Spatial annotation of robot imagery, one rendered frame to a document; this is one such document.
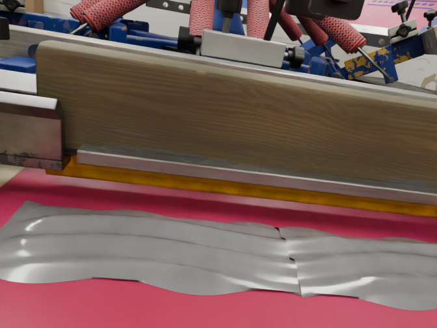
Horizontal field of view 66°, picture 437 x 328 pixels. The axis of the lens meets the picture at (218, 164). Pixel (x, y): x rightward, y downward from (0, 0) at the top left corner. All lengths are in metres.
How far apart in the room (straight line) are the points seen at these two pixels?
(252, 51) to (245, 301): 0.40
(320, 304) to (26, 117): 0.21
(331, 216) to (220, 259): 0.13
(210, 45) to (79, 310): 0.41
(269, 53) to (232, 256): 0.38
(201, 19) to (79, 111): 0.50
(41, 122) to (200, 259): 0.14
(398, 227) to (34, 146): 0.29
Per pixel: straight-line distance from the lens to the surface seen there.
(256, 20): 0.76
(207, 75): 0.24
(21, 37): 0.51
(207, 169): 0.24
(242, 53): 0.53
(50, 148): 0.26
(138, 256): 0.21
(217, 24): 1.02
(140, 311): 0.18
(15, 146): 0.26
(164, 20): 4.39
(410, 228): 0.34
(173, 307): 0.19
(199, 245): 0.22
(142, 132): 0.25
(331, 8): 0.23
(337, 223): 0.30
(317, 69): 0.92
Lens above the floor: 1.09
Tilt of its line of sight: 23 degrees down
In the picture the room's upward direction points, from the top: 10 degrees clockwise
